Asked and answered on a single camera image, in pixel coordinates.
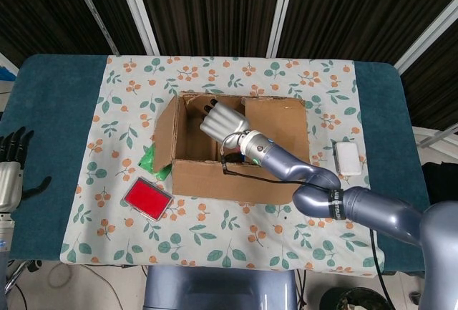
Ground teal table cover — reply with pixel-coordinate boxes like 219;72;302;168
0;54;441;275

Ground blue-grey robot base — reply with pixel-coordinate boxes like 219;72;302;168
143;266;298;310

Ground wide white frame rail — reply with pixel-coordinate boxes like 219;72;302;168
391;0;458;74
265;0;298;59
113;0;161;56

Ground white rectangular case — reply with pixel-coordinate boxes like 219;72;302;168
333;140;361;178

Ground red ink pad case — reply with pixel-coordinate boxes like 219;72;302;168
122;176;175;222

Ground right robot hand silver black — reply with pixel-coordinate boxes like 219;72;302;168
199;97;251;139

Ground white metal rack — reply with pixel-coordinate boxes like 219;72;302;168
411;125;458;155

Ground black round bin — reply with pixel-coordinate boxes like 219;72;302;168
319;286;389;310

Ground green foil sachet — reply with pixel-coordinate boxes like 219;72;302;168
138;143;172;181

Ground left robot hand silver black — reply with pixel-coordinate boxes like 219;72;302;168
0;126;53;214

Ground thin white frame rail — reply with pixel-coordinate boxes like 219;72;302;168
66;0;120;57

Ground floral leaf print tablecloth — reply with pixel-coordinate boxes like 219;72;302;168
59;54;386;277

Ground brown cardboard shipping box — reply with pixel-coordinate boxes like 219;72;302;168
152;90;311;205

